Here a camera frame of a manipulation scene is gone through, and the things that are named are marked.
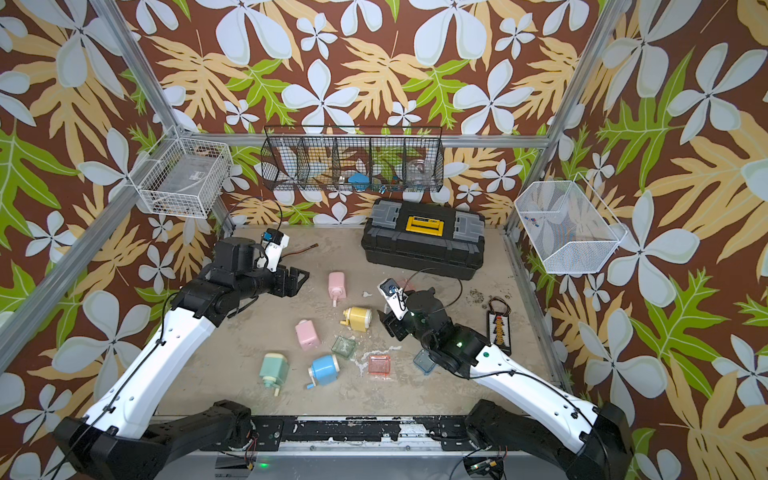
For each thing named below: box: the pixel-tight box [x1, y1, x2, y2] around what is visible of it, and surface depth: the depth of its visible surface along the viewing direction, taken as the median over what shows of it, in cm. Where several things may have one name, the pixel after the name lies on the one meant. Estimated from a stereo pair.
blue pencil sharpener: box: [306, 354, 340, 389], surface depth 80 cm
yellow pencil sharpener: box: [340, 307, 372, 332], surface depth 90 cm
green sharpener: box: [259, 352, 290, 397], surface depth 80 cm
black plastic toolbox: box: [361, 199, 486, 281], surface depth 98 cm
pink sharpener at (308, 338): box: [295, 319, 321, 351], surface depth 86 cm
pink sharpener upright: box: [328, 272, 347, 307], surface depth 98 cm
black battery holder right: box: [487, 296, 512, 356], surface depth 95 cm
